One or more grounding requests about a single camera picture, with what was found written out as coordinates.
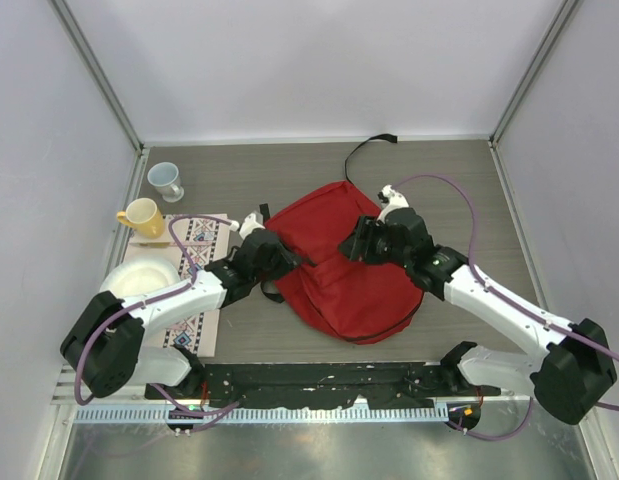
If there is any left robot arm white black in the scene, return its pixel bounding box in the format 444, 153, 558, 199
60, 228, 303, 405

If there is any white cable duct strip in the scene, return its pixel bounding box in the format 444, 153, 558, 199
74, 403, 449, 425

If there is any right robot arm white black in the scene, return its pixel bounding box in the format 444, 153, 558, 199
339, 207, 617, 425

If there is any light blue cup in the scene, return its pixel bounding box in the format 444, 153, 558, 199
147, 162, 185, 203

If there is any purple cable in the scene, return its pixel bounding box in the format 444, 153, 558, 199
73, 214, 240, 406
388, 173, 619, 442

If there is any patterned placemat cloth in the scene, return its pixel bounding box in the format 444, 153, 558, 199
121, 214, 229, 358

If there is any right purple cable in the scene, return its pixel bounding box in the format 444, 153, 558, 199
388, 173, 619, 442

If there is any yellow mug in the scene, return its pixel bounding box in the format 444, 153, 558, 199
116, 198, 165, 239

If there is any white paper plate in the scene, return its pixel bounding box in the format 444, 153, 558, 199
100, 255, 180, 298

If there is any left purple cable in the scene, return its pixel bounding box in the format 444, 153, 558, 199
73, 214, 240, 406

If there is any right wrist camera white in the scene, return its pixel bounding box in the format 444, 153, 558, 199
377, 184, 410, 223

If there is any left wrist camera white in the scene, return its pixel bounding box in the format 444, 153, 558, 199
229, 211, 265, 240

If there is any red backpack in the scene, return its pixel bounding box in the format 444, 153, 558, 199
259, 179, 424, 345

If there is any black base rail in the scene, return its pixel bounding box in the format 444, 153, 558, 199
143, 360, 503, 409

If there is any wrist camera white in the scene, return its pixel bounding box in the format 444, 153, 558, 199
229, 211, 265, 240
377, 184, 410, 223

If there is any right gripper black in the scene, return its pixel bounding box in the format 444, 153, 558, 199
337, 214, 411, 269

